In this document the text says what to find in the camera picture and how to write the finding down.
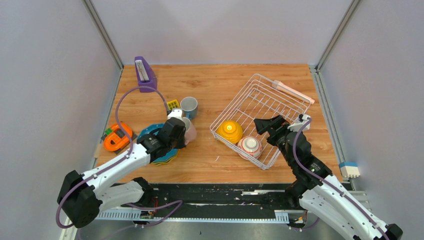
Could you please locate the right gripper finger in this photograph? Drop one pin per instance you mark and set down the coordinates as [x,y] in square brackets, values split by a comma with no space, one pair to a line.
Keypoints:
[266,125]
[273,138]

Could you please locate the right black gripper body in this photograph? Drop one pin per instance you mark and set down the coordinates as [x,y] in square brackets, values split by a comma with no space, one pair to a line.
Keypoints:
[282,130]

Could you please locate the purple metronome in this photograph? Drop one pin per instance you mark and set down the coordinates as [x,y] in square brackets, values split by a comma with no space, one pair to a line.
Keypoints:
[146,78]

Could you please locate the yellow polka dot plate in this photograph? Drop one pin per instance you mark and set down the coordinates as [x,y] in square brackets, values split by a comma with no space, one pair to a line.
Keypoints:
[164,162]

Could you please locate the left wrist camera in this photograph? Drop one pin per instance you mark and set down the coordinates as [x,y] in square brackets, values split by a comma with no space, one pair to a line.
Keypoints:
[176,113]

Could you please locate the yellow ribbed bowl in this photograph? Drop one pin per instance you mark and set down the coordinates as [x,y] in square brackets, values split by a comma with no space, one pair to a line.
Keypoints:
[231,131]

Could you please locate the orange tape measure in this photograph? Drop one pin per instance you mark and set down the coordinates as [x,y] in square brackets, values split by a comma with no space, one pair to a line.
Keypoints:
[114,139]

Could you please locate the blue polka dot plate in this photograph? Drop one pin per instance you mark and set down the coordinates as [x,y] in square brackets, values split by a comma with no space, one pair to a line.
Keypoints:
[149,129]

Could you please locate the white red patterned bowl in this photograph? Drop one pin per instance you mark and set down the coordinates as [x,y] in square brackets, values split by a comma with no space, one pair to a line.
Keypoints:
[251,146]

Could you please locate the blue ceramic mug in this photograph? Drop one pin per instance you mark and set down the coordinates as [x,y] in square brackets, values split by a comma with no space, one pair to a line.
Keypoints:
[190,106]

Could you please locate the green polka dot plate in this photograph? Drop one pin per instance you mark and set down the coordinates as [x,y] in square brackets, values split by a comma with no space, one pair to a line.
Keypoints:
[161,160]

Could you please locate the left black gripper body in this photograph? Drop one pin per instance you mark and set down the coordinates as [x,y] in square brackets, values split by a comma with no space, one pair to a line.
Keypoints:
[178,143]

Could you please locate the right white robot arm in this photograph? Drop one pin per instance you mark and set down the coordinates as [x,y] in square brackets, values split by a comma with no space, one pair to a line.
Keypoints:
[316,189]

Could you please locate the white blue toy block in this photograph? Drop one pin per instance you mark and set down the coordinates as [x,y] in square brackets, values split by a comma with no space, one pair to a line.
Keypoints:
[349,169]

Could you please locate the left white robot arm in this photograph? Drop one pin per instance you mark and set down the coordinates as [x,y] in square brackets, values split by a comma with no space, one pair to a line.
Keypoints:
[83,196]

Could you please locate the pink ceramic mug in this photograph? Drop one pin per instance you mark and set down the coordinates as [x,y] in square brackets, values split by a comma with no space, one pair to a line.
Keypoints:
[190,131]

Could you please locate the yellow toy block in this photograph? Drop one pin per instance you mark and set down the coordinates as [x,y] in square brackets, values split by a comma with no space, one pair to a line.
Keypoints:
[173,104]

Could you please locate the pink white rack handle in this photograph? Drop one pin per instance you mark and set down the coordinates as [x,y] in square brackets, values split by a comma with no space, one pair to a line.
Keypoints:
[278,85]

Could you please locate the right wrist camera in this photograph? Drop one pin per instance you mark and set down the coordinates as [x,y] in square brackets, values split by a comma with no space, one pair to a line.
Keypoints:
[300,122]

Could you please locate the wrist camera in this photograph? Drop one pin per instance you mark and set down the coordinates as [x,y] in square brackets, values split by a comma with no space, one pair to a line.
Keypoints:
[176,113]
[300,122]

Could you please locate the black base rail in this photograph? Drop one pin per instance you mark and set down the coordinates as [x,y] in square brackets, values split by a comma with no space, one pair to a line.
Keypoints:
[226,202]

